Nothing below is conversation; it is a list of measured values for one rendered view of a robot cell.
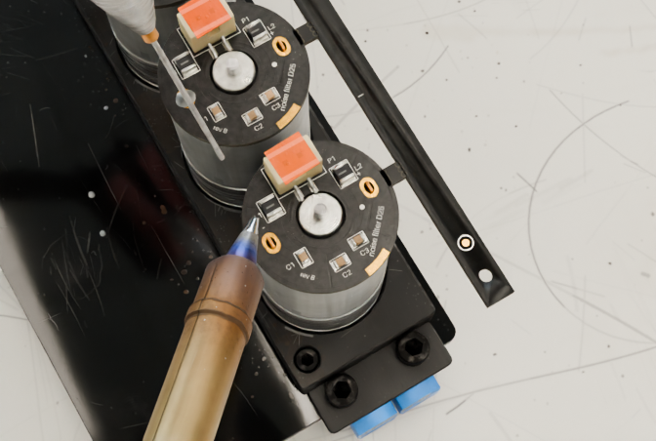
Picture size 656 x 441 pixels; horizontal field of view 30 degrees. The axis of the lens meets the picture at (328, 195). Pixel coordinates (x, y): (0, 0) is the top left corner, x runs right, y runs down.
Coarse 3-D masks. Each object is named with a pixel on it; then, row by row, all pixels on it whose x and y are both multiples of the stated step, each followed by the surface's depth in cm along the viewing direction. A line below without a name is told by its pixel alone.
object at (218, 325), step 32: (224, 256) 16; (224, 288) 16; (256, 288) 16; (192, 320) 15; (224, 320) 15; (192, 352) 15; (224, 352) 15; (192, 384) 15; (224, 384) 15; (160, 416) 14; (192, 416) 14
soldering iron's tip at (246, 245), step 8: (248, 224) 17; (256, 224) 17; (248, 232) 17; (256, 232) 17; (240, 240) 16; (248, 240) 16; (256, 240) 17; (232, 248) 16; (240, 248) 16; (248, 248) 16; (256, 248) 16; (248, 256) 16; (256, 256) 16; (256, 264) 16
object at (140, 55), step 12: (228, 0) 22; (156, 12) 21; (168, 12) 21; (120, 24) 22; (156, 24) 21; (168, 24) 21; (120, 36) 23; (132, 36) 22; (168, 36) 22; (120, 48) 24; (132, 48) 23; (144, 48) 22; (132, 60) 24; (144, 60) 23; (156, 60) 23; (132, 72) 25; (144, 72) 24; (156, 72) 24; (156, 84) 24
